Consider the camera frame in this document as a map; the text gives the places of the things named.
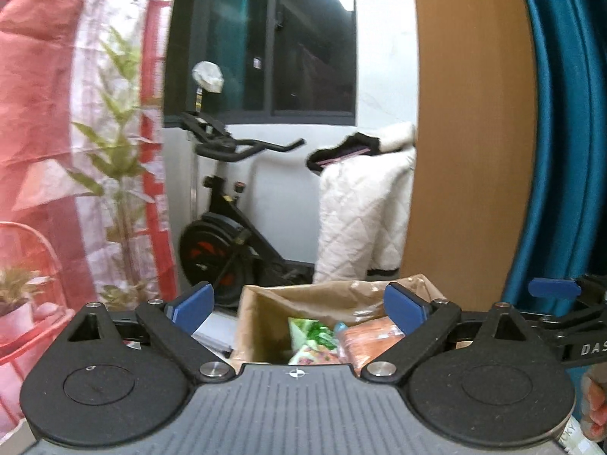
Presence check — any brown cardboard box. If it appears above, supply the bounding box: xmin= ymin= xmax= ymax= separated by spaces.
xmin=231 ymin=272 xmax=457 ymax=367

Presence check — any red printed backdrop cloth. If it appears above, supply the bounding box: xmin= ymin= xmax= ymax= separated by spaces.
xmin=0 ymin=0 xmax=180 ymax=420

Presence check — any white fluffy cloth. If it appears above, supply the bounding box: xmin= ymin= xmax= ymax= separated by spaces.
xmin=376 ymin=122 xmax=419 ymax=153

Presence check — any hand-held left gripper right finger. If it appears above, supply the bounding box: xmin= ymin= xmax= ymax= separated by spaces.
xmin=359 ymin=282 xmax=541 ymax=384

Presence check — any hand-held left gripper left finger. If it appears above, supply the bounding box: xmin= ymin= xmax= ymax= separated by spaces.
xmin=66 ymin=282 xmax=236 ymax=384

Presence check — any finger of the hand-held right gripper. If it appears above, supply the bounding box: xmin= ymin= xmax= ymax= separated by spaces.
xmin=528 ymin=274 xmax=607 ymax=328

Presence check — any dark window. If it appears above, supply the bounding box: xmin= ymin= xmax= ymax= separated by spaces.
xmin=164 ymin=0 xmax=357 ymax=127

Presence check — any white quilted blanket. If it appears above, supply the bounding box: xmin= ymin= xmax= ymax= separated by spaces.
xmin=313 ymin=146 xmax=418 ymax=285

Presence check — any teal curtain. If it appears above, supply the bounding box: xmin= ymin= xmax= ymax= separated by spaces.
xmin=503 ymin=0 xmax=607 ymax=305

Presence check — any green snack packet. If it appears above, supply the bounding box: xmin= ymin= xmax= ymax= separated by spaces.
xmin=287 ymin=317 xmax=343 ymax=366

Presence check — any black exercise bike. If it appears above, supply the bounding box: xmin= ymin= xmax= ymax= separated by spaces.
xmin=179 ymin=111 xmax=318 ymax=310

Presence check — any thin metal pole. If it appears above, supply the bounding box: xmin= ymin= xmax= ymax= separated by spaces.
xmin=191 ymin=90 xmax=206 ymax=228

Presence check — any person's right hand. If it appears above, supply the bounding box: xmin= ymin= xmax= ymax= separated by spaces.
xmin=581 ymin=369 xmax=607 ymax=441

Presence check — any white cloth cover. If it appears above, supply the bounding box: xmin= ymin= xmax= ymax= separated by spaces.
xmin=192 ymin=61 xmax=225 ymax=94

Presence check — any orange snack packet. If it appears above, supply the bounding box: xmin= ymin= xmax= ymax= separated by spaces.
xmin=341 ymin=317 xmax=406 ymax=366

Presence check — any black garment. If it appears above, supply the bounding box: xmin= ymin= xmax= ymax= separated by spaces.
xmin=306 ymin=133 xmax=383 ymax=174

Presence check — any wooden board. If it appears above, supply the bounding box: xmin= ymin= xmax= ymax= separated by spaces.
xmin=402 ymin=0 xmax=542 ymax=300

